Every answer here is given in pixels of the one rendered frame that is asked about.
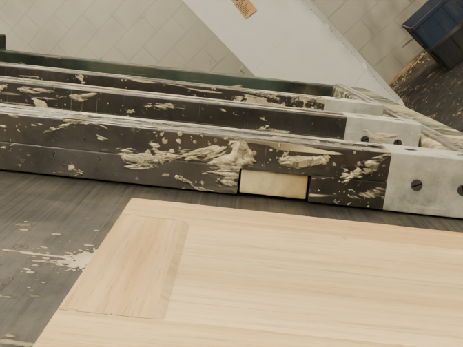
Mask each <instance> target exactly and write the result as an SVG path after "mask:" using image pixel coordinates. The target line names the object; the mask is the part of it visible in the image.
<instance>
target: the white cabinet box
mask: <svg viewBox="0 0 463 347"><path fill-rule="evenodd" d="M183 1H184V2H185V3H186V4H187V5H188V6H189V8H190V9H191V10H192V11H193V12H194V13H195V14H196V15H197V16H198V17H199V18H200V19H201V20H202V21H203V22H204V23H205V25H206V26H207V27H208V28H209V29H210V30H211V31H212V32H213V33H214V34H215V35H216V36H217V37H218V38H219V39H220V40H221V41H222V42H223V43H224V44H225V45H226V46H227V47H228V48H229V49H230V50H231V51H232V52H233V53H234V54H235V55H236V56H237V57H238V59H239V60H240V61H241V62H242V63H243V64H244V65H245V66H246V67H247V68H248V69H249V70H250V71H251V72H252V73H253V74H254V76H257V77H264V78H276V79H283V80H290V81H302V82H309V83H322V84H328V85H335V84H336V83H339V84H344V85H346V86H348V87H360V88H365V89H367V90H369V91H371V92H374V93H376V94H378V95H381V96H383V97H385V98H387V99H389V100H391V101H393V102H396V103H398V104H400V105H403V106H405V105H404V103H403V101H402V100H401V98H400V97H399V96H398V95H397V94H396V93H395V92H394V91H393V90H392V89H391V87H390V86H389V85H388V84H387V83H386V82H385V81H384V80H383V78H382V77H381V76H380V75H379V74H378V73H377V72H376V71H375V70H374V69H373V68H372V67H371V66H370V65H369V64H368V63H367V61H366V60H365V59H364V58H363V57H362V56H361V55H360V53H359V52H358V51H357V50H356V49H355V48H354V47H353V46H352V44H350V42H348V40H346V39H345V38H344V36H343V35H342V34H341V33H340V32H339V31H338V30H337V29H336V27H335V26H334V25H333V24H332V23H331V22H330V21H329V20H328V18H326V16H325V15H324V14H323V13H321V11H320V10H319V9H318V8H317V7H316V6H315V5H314V4H313V2H312V1H311V0H183Z"/></svg>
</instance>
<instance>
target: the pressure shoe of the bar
mask: <svg viewBox="0 0 463 347"><path fill-rule="evenodd" d="M308 179H309V177H308V176H306V175H299V174H292V173H280V172H272V171H260V170H253V169H241V170H240V182H239V192H241V193H252V194H259V195H266V196H279V197H286V198H298V199H305V198H306V194H307V185H308Z"/></svg>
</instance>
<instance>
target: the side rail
mask: <svg viewBox="0 0 463 347"><path fill-rule="evenodd" d="M0 62H5V63H18V64H24V65H37V66H43V67H56V68H63V69H69V70H82V71H89V72H101V73H108V74H120V75H127V76H139V77H146V78H158V79H165V80H172V81H185V82H191V83H203V84H210V85H222V86H230V87H241V88H248V89H255V90H267V91H275V92H286V93H293V94H306V95H312V96H328V97H331V93H332V89H333V86H332V85H328V84H322V83H309V82H302V81H290V80H283V79H276V78H264V77H257V76H245V75H238V74H226V73H219V72H207V71H200V70H188V69H181V68H174V67H162V66H155V65H143V64H136V63H124V62H117V61H104V60H98V59H86V58H79V57H72V56H59V55H53V54H41V53H34V52H22V51H15V50H0Z"/></svg>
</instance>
